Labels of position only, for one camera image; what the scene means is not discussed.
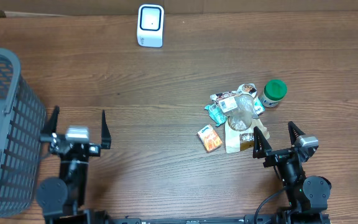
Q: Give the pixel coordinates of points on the teal snack packet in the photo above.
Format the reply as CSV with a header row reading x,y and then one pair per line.
x,y
216,114

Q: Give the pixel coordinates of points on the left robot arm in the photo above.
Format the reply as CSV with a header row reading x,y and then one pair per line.
x,y
61,197

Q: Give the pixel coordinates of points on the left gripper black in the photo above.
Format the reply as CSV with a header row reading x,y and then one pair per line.
x,y
50,127

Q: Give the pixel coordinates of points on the green lid jar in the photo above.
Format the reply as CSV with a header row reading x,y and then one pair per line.
x,y
273,93

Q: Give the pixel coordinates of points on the teal white small packet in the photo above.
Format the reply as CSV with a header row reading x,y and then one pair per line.
x,y
258,106

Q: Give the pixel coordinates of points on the orange red snack packet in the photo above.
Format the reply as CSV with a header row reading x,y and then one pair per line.
x,y
209,137

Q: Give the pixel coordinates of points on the grey plastic shopping basket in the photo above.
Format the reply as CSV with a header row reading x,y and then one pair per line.
x,y
22,116

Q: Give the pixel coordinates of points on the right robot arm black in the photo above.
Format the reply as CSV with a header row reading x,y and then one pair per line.
x,y
307,196

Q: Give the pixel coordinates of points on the brown white snack pouch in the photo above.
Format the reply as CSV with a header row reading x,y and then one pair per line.
x,y
238,106

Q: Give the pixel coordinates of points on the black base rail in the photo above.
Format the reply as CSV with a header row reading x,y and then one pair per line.
x,y
197,220

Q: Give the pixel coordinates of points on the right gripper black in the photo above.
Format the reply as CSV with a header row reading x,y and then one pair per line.
x,y
261,147

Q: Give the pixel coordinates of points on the white barcode scanner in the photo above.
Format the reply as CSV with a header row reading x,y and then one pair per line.
x,y
150,25

